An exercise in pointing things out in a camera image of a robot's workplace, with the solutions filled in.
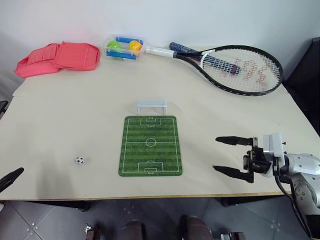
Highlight small white toy goal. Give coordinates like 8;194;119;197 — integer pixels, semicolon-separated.
136;99;169;116

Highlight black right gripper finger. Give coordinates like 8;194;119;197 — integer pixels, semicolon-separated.
212;164;255;184
215;135;254;148

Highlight black frame piece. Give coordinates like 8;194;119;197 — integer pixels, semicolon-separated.
0;100;9;121

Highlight pink fabric bag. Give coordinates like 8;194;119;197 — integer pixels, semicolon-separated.
13;41;101;79

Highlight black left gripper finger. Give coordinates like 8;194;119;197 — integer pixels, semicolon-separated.
0;167;25;193

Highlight black tennis racket white grip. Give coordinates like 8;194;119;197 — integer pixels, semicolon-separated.
144;44;285;97

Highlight clear box with blue clips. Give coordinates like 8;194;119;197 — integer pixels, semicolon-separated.
104;34;146;61

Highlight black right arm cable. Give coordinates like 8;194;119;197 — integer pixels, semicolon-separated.
273;156;315;240

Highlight dark brown rounded shape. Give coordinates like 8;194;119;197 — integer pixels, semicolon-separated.
179;215;214;240
122;219;147;240

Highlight green plastic ball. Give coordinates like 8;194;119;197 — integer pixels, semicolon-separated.
106;40;123;53

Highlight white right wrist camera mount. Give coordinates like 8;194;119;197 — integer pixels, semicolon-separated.
262;132;286;177

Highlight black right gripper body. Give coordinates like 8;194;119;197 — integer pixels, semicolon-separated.
243;136;272;179

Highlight black furniture piece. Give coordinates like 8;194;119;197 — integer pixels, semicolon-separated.
284;37;320;138

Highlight orange plastic ball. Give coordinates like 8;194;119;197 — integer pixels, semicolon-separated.
128;40;143;52

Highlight small metal bracket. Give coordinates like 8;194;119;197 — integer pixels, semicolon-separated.
219;231;247;240
84;223;98;240

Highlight black table leg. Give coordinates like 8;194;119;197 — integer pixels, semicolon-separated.
79;199;91;213

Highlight blue racket handle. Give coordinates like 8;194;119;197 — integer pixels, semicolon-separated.
169;41;242;77

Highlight green soccer field mat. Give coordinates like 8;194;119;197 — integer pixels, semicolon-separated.
118;115;184;178

